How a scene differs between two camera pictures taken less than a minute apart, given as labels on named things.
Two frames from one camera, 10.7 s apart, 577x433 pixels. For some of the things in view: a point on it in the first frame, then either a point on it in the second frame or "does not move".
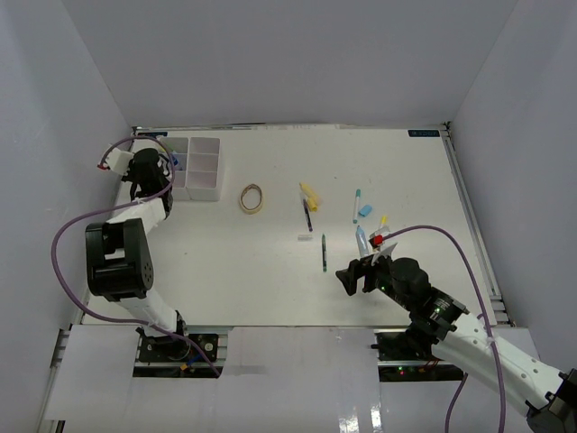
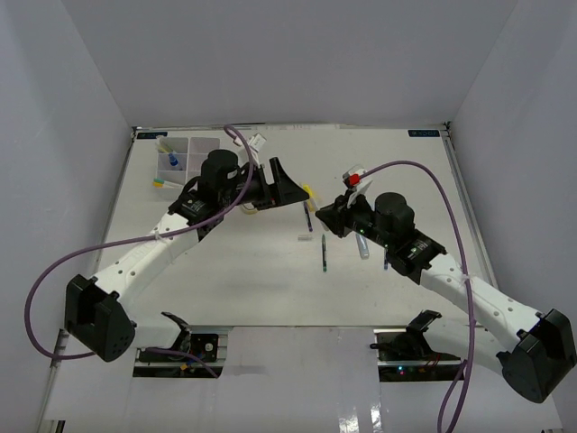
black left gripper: x=128 y=176 to x=283 y=191
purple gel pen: x=307 y=216 does not move
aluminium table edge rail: x=501 y=308 does not move
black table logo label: x=424 y=133 does not move
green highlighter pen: x=325 y=265 does not move
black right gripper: x=364 y=268 to x=337 y=215
